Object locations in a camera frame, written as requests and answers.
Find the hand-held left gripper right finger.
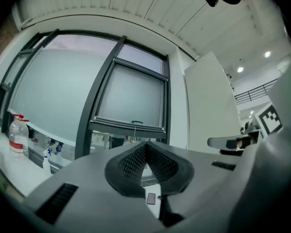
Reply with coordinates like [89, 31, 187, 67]
[146, 141, 194, 196]

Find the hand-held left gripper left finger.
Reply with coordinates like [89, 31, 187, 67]
[104, 141, 148, 199]

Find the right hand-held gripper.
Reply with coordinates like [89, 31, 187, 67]
[207, 102, 284, 156]

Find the openable window sash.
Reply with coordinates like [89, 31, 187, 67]
[0, 29, 172, 160]

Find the black balcony railing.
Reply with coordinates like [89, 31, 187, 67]
[233, 79, 279, 103]

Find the smartphone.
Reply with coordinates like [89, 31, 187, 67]
[146, 192, 157, 205]

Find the white partition panel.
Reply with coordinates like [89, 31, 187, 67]
[183, 50, 242, 155]

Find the white spray bottle blue nozzle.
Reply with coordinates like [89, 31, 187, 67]
[42, 148, 53, 177]

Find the large clear water bottle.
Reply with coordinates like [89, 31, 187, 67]
[8, 114, 30, 159]

